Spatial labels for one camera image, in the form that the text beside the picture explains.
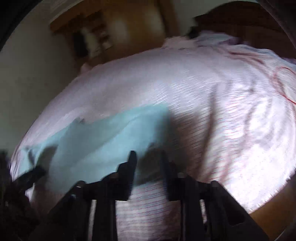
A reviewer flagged light blue pant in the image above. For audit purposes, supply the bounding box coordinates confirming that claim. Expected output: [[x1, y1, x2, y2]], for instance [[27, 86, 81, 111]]
[[18, 104, 172, 193]]

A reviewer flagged pink striped bed sheet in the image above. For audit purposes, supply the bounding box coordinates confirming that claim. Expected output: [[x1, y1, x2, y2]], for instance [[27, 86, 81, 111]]
[[11, 32, 295, 240]]

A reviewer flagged wooden wardrobe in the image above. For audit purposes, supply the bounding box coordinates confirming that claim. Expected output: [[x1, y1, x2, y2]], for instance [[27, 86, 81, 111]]
[[49, 1, 180, 68]]

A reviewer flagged dark wooden headboard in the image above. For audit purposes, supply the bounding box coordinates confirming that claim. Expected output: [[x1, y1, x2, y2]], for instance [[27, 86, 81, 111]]
[[187, 1, 295, 59]]

